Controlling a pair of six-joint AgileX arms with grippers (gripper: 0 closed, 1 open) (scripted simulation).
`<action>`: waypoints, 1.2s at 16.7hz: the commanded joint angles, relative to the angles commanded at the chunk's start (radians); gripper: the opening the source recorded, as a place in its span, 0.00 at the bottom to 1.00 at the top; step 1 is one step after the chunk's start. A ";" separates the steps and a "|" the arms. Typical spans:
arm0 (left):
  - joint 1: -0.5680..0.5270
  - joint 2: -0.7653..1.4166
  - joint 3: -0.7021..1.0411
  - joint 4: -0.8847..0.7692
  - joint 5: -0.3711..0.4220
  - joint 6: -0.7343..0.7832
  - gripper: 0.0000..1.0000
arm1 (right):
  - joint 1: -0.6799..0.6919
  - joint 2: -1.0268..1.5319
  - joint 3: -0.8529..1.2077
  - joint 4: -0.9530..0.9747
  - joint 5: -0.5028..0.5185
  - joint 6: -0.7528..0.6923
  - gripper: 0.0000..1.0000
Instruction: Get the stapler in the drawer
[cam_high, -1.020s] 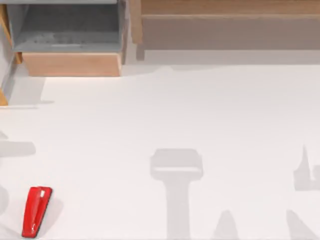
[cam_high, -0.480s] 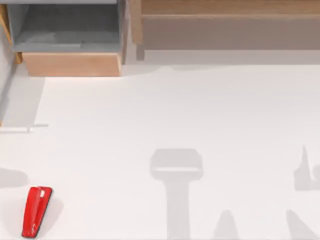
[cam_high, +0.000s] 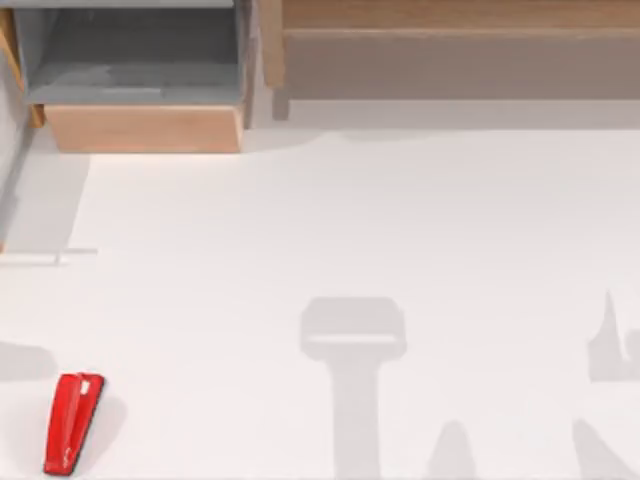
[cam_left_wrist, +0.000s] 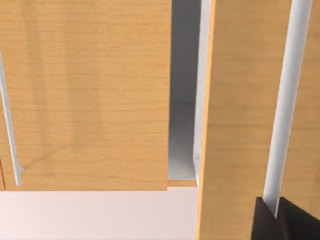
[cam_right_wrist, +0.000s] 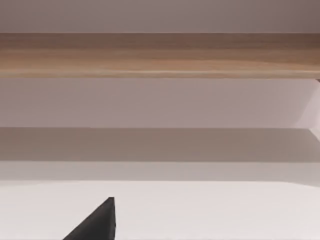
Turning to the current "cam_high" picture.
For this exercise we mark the pale wooden drawer front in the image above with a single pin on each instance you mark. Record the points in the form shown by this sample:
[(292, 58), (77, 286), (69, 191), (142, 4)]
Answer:
[(142, 127)]

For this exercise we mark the pulled-out grey drawer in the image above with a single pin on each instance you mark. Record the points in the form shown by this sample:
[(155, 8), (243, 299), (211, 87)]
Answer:
[(135, 55)]

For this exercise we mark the red stapler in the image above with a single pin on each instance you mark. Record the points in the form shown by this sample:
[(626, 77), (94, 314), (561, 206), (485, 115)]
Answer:
[(67, 425)]

